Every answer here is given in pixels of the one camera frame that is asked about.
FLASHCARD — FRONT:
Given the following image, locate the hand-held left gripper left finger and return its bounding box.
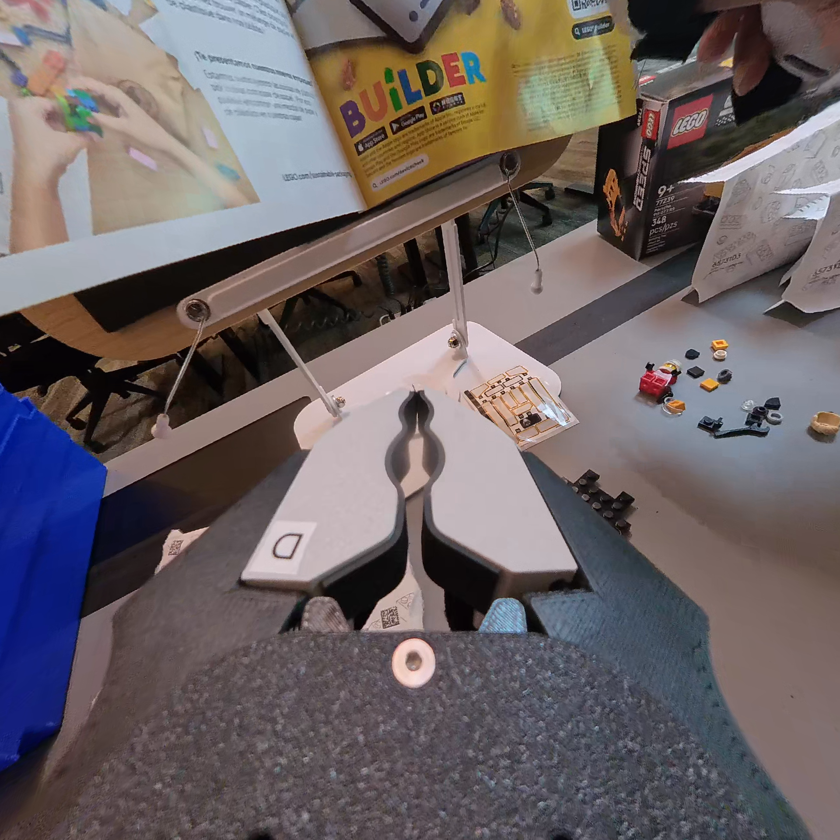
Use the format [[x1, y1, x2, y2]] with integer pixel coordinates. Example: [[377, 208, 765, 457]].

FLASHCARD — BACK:
[[239, 387, 421, 631]]

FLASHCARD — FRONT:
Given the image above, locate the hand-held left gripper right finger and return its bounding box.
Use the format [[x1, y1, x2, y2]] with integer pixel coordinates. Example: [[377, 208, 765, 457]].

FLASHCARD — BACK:
[[416, 388, 580, 631]]

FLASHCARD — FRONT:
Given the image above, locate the toy brick instruction booklet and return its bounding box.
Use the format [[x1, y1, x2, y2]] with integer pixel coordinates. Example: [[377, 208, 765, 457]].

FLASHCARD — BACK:
[[0, 0, 641, 316]]

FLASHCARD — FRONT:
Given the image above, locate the grey desk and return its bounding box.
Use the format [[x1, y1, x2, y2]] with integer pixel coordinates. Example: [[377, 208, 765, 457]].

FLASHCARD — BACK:
[[62, 220, 840, 840]]

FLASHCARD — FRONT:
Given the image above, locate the person's right hand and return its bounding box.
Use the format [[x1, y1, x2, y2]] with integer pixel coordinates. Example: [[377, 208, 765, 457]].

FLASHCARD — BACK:
[[697, 5, 781, 97]]

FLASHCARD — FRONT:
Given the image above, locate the yellow black sticker sheet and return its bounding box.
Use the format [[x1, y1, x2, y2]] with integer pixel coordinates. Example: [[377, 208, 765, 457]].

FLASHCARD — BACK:
[[462, 365, 580, 450]]

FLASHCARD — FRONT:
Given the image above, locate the black toy chassis plate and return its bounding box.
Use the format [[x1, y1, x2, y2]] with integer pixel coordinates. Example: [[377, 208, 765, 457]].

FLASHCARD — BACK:
[[567, 469, 636, 536]]

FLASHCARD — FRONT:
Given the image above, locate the black toy set box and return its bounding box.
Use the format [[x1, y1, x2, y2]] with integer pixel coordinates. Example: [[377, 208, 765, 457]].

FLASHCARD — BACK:
[[596, 66, 739, 261]]

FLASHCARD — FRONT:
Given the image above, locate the red toy minifigure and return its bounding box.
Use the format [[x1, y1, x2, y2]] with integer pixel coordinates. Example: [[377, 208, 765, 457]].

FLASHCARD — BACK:
[[638, 359, 682, 401]]

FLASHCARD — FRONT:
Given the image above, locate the black office chair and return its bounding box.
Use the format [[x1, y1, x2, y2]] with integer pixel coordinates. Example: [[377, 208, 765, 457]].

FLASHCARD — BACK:
[[515, 178, 557, 229], [0, 315, 165, 454]]

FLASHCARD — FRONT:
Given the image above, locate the cluster of black yellow bricks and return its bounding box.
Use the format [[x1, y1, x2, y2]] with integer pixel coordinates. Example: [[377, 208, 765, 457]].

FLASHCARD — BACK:
[[663, 338, 785, 439]]

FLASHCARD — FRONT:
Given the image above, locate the white book stand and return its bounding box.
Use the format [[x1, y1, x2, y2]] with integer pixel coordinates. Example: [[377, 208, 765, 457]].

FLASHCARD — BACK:
[[20, 134, 575, 500]]

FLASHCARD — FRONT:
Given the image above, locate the blue plastic bin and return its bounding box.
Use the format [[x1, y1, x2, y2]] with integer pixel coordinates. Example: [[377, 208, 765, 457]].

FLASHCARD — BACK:
[[0, 387, 107, 772]]

